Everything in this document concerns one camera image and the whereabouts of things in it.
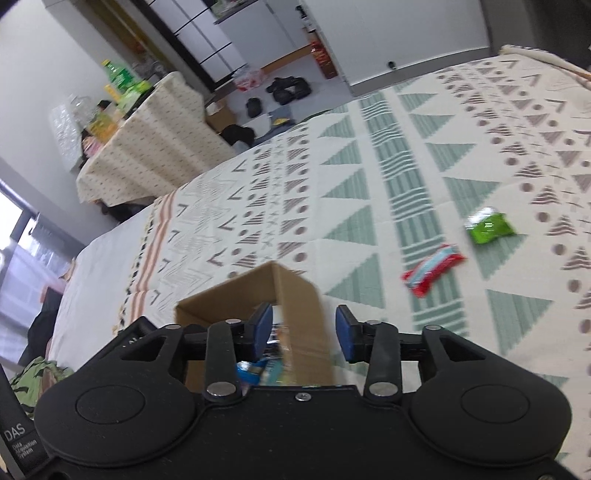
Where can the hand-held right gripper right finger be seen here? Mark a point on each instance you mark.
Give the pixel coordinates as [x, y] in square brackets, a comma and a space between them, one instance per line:
[346, 332]

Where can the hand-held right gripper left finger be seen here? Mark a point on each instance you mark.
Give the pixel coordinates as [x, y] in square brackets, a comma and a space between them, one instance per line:
[261, 330]

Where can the brown cardboard box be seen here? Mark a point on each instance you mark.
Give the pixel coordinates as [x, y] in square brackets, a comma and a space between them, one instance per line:
[300, 323]

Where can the light blue snack packet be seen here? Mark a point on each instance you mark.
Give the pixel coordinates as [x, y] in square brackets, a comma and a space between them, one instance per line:
[277, 370]

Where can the camouflage cloth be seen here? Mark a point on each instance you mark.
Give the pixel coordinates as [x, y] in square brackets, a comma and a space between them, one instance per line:
[37, 381]

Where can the red snack packet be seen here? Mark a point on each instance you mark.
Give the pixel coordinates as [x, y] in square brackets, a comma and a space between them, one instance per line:
[431, 270]

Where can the dark cloth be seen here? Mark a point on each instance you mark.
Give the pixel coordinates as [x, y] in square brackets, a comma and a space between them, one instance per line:
[44, 323]

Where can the white bed sheet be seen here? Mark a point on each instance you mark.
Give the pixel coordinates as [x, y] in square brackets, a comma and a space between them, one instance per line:
[101, 277]

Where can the bright green snack packet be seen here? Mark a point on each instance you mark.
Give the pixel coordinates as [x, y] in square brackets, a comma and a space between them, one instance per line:
[489, 226]

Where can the patterned blanket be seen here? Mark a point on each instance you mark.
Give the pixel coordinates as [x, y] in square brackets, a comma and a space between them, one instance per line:
[415, 161]

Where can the black bag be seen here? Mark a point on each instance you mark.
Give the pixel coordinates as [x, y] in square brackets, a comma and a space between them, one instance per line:
[238, 136]

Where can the window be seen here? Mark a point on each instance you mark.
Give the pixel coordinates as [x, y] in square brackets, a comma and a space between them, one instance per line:
[14, 244]

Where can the table with dotted tablecloth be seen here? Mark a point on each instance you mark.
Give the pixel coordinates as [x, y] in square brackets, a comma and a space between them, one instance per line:
[152, 147]

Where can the small cardboard carton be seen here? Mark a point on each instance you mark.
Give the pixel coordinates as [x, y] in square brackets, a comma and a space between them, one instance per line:
[219, 115]

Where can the single black shoe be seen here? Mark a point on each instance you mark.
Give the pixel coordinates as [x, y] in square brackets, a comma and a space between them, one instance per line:
[254, 107]

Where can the pair of black shoes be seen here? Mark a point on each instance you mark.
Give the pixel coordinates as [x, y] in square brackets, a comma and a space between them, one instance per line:
[288, 87]

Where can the red and white plastic bag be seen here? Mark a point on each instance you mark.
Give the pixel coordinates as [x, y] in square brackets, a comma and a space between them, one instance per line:
[247, 79]

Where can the yellow drink bottle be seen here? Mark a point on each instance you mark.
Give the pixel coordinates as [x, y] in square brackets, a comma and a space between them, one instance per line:
[101, 125]

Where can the light green bottle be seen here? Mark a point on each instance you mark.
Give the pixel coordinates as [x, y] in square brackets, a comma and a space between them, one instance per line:
[134, 92]

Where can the red box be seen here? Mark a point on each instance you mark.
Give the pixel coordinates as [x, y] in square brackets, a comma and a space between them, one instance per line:
[323, 57]

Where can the clear plastic bag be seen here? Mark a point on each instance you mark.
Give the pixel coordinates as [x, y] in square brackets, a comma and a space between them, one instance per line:
[62, 134]

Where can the green soda bottle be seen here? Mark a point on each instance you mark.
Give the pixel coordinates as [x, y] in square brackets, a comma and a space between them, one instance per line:
[117, 74]

